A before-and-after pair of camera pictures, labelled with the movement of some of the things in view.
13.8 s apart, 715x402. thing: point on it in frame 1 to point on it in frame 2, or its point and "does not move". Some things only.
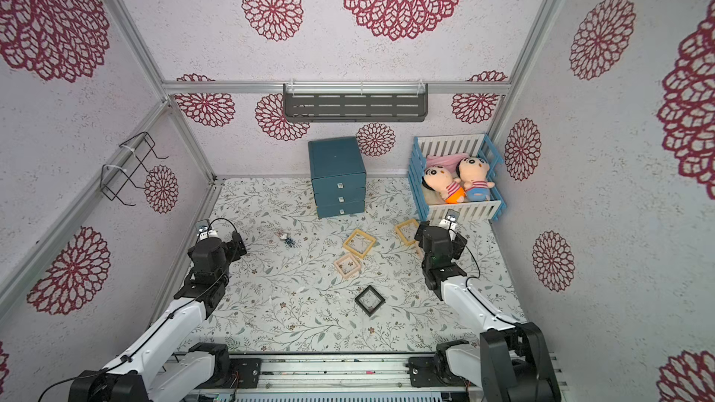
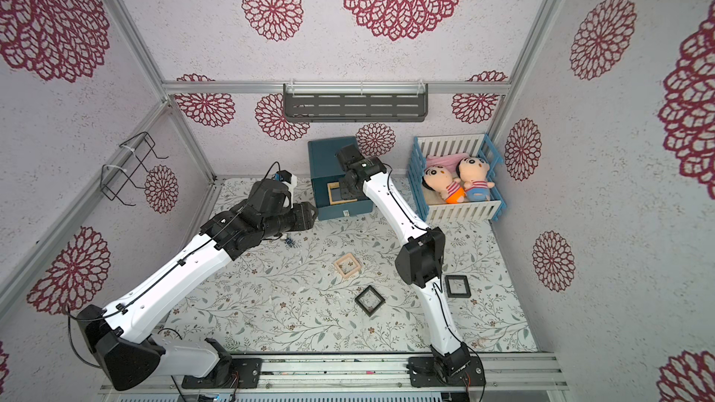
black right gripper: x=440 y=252 to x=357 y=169
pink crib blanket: x=450 y=161 does not move
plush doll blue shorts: x=472 y=172 does not move
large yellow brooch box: x=354 y=250 to x=334 y=194
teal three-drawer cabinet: x=338 y=176 does not move
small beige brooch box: x=347 y=265 does not move
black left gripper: x=229 y=247 to x=303 y=219
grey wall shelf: x=356 y=101 does not move
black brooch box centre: x=370 y=301 does not move
